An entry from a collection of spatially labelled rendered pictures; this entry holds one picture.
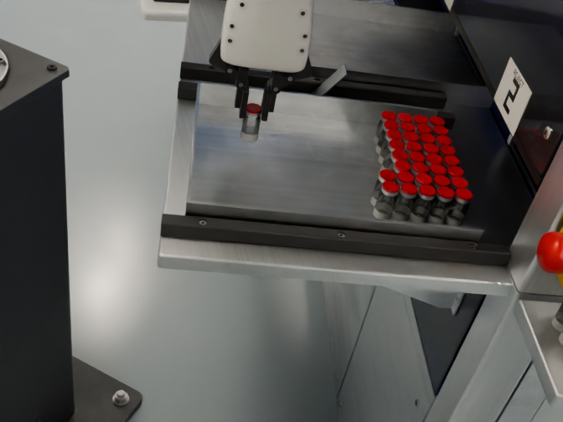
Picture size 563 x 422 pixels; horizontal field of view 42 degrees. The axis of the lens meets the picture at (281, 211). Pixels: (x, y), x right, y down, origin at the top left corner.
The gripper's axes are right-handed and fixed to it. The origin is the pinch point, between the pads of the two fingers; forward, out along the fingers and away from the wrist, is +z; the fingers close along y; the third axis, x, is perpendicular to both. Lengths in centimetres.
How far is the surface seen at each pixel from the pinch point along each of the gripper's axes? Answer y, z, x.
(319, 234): -7.9, 5.8, 17.0
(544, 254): -26.8, -4.0, 27.9
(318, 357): -31, 96, -39
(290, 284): -25, 96, -64
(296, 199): -6.1, 7.6, 9.1
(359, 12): -20.2, 6.3, -44.2
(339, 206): -11.4, 7.6, 9.5
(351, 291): -31, 64, -32
